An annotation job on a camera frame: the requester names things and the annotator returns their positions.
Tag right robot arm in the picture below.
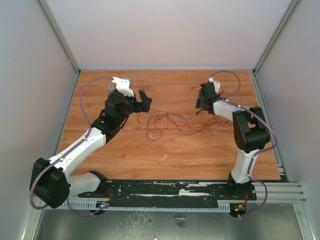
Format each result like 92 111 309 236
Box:
195 81 271 199

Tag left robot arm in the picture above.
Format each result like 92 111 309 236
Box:
29 90 152 209

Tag silver adjustable wrench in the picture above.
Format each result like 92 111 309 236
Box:
108 84 116 93

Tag yellow wire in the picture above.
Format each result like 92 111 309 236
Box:
161 113 217 133

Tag purple wire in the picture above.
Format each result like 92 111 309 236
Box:
146 109 233 141

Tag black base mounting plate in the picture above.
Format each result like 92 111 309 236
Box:
78 180 257 203

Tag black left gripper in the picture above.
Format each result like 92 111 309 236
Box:
117 89 152 124

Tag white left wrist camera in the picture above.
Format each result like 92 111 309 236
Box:
112 76 134 97

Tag grey slotted cable duct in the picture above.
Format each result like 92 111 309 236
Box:
57 198 231 213

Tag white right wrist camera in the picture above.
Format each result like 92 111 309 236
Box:
208 76 221 94

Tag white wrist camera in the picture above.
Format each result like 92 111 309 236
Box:
112 76 134 97
208 76 221 94

